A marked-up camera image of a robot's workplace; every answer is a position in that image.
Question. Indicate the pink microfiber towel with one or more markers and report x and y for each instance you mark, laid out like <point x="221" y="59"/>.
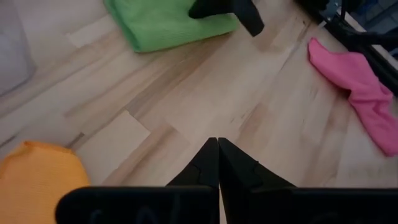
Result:
<point x="357" y="81"/>

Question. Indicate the green microfiber towel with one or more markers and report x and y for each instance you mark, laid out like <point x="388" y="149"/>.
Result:
<point x="161" y="21"/>

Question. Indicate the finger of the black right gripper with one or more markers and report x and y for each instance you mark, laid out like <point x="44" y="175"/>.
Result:
<point x="252" y="18"/>
<point x="214" y="7"/>

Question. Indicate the golden orange microfiber towel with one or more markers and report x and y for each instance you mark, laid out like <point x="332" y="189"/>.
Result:
<point x="34" y="180"/>

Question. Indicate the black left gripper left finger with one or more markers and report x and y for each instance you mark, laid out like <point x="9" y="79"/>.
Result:
<point x="202" y="174"/>

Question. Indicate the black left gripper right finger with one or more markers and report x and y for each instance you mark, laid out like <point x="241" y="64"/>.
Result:
<point x="239" y="177"/>

